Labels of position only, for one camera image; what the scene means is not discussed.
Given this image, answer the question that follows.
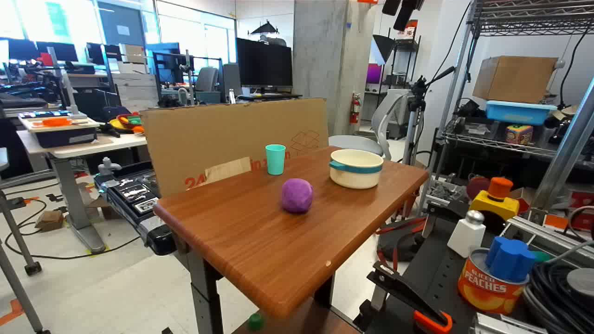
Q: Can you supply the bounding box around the white desk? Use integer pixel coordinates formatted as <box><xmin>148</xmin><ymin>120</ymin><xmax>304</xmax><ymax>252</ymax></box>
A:
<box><xmin>15</xmin><ymin>127</ymin><xmax>150</xmax><ymax>253</ymax></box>

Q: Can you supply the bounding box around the blue plastic bin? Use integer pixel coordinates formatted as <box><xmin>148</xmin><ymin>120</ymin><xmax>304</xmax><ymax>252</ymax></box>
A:
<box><xmin>484</xmin><ymin>98</ymin><xmax>559</xmax><ymax>127</ymax></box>

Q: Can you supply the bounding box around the black perforated base board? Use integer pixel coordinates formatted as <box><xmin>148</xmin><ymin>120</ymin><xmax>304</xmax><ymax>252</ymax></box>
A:
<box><xmin>364</xmin><ymin>229</ymin><xmax>497</xmax><ymax>334</ymax></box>

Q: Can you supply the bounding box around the white pot teal rim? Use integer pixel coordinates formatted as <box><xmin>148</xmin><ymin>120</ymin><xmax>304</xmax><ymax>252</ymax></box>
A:
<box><xmin>327</xmin><ymin>148</ymin><xmax>386</xmax><ymax>190</ymax></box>

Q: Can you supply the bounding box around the purple ball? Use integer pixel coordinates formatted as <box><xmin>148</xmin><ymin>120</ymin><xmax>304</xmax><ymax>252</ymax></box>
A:
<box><xmin>280</xmin><ymin>176</ymin><xmax>315</xmax><ymax>214</ymax></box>

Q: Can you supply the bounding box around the teal plastic cup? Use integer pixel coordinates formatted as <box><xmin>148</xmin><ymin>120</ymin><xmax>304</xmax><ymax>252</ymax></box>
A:
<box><xmin>264</xmin><ymin>142</ymin><xmax>288</xmax><ymax>177</ymax></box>

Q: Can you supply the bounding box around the red fire extinguisher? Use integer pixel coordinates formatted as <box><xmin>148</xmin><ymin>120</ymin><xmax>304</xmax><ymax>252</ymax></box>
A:
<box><xmin>347</xmin><ymin>90</ymin><xmax>362</xmax><ymax>125</ymax></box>

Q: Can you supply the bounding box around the small brown floor box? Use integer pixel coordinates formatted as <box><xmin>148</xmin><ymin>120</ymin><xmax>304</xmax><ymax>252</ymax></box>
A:
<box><xmin>33</xmin><ymin>207</ymin><xmax>67</xmax><ymax>233</ymax></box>

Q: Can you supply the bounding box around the black frame 3d printer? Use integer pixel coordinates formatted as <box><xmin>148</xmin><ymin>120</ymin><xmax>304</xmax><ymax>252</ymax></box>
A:
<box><xmin>150</xmin><ymin>49</ymin><xmax>226</xmax><ymax>107</ymax></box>

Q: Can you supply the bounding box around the cardboard box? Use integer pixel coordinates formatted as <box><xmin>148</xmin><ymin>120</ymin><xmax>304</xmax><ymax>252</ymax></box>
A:
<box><xmin>471</xmin><ymin>53</ymin><xmax>559</xmax><ymax>105</ymax></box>

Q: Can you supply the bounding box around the white small bottle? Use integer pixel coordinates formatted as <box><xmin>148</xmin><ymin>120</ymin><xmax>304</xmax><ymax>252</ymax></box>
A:
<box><xmin>445</xmin><ymin>207</ymin><xmax>488</xmax><ymax>259</ymax></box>

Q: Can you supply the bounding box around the colourful cube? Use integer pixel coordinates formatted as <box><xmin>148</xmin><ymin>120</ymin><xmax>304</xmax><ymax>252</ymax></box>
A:
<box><xmin>503</xmin><ymin>122</ymin><xmax>536</xmax><ymax>148</ymax></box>

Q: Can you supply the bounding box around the silver aluminium post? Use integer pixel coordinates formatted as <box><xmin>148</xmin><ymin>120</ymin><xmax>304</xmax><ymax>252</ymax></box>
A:
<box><xmin>529</xmin><ymin>77</ymin><xmax>594</xmax><ymax>213</ymax></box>

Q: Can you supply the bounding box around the metal wire shelf rack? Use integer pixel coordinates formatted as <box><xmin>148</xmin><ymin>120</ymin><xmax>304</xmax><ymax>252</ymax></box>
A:
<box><xmin>429</xmin><ymin>0</ymin><xmax>594</xmax><ymax>187</ymax></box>

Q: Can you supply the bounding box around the light gray office chair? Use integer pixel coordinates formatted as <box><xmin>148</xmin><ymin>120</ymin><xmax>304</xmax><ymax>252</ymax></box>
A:
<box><xmin>327</xmin><ymin>86</ymin><xmax>414</xmax><ymax>159</ymax></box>

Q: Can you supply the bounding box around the orange plate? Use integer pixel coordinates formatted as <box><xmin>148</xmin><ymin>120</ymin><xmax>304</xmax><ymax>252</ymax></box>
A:
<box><xmin>33</xmin><ymin>114</ymin><xmax>76</xmax><ymax>129</ymax></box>

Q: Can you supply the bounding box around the black computer monitor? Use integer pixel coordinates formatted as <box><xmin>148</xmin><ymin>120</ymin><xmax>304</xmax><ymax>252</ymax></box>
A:
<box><xmin>234</xmin><ymin>36</ymin><xmax>295</xmax><ymax>94</ymax></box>

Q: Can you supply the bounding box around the yellow box orange button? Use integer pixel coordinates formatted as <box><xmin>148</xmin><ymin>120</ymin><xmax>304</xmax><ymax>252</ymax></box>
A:
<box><xmin>470</xmin><ymin>176</ymin><xmax>522</xmax><ymax>222</ymax></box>

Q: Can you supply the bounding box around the blue plastic block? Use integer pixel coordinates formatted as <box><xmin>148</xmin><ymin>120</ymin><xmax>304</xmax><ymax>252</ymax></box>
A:
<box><xmin>484</xmin><ymin>235</ymin><xmax>538</xmax><ymax>283</ymax></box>

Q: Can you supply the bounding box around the black cable coil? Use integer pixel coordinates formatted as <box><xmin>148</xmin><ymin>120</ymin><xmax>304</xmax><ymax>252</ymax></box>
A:
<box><xmin>522</xmin><ymin>261</ymin><xmax>594</xmax><ymax>334</ymax></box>

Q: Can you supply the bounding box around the black camera tripod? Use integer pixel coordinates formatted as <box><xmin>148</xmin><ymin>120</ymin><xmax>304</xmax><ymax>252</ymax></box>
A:
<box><xmin>403</xmin><ymin>62</ymin><xmax>460</xmax><ymax>166</ymax></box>

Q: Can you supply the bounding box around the silver aluminium extrusion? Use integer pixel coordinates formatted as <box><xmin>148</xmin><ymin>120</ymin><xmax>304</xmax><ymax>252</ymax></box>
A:
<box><xmin>499</xmin><ymin>213</ymin><xmax>594</xmax><ymax>255</ymax></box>

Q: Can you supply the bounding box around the black white tray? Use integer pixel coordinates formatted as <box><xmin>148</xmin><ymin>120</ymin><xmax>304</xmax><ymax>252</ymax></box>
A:
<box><xmin>18</xmin><ymin>109</ymin><xmax>102</xmax><ymax>150</ymax></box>

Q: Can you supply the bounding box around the brown cardboard panel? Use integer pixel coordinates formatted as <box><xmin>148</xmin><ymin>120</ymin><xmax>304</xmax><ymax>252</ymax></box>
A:
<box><xmin>141</xmin><ymin>96</ymin><xmax>330</xmax><ymax>200</ymax></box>

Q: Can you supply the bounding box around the gray cylinder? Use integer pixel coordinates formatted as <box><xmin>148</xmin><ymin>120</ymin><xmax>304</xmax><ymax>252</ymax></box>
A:
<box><xmin>564</xmin><ymin>265</ymin><xmax>594</xmax><ymax>298</ymax></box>

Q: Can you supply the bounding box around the orange black clamp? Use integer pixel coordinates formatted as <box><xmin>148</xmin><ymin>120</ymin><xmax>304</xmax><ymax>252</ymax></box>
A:
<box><xmin>369</xmin><ymin>265</ymin><xmax>457</xmax><ymax>334</ymax></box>

